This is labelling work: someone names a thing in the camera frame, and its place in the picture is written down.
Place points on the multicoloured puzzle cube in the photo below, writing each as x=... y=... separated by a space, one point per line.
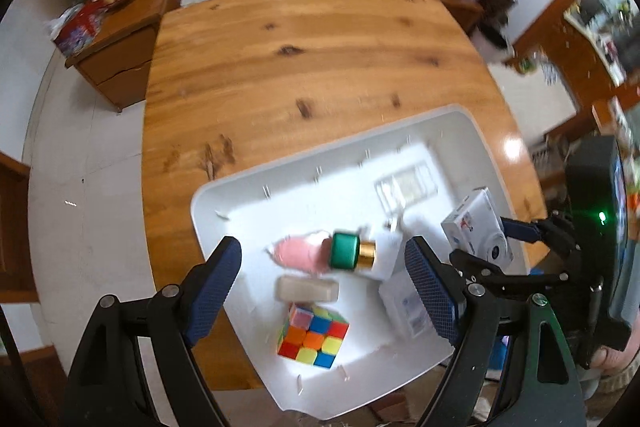
x=312 y=337

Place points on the beige rounded block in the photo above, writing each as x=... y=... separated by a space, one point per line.
x=307 y=290

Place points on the wooden side cabinet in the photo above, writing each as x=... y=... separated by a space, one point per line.
x=125 y=52

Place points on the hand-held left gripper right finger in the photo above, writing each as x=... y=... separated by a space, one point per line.
x=432 y=292

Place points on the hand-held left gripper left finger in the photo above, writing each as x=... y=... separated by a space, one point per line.
x=215 y=292

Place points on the person's right hand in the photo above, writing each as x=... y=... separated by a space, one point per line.
x=616 y=363

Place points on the wooden door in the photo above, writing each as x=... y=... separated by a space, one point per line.
x=15 y=227

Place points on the pink correction tape dispenser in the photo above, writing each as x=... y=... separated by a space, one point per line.
x=300 y=254

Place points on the white camera box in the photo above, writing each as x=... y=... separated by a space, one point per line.
x=475 y=222

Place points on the green gold capped bottle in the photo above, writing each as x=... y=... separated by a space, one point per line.
x=345 y=251

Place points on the white cabinet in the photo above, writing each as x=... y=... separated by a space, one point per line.
x=535 y=94

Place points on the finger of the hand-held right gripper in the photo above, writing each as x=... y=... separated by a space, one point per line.
x=522 y=231
x=500 y=277

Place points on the wooden shelf unit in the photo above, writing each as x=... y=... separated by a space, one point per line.
x=595 y=22

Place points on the white card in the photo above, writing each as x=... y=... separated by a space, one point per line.
x=387 y=259

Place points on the white cardboard box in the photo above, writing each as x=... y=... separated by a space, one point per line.
x=405 y=307

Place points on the clear plastic packet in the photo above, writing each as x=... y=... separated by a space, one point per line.
x=405 y=187

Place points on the white plastic tray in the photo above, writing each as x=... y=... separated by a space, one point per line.
x=300 y=197

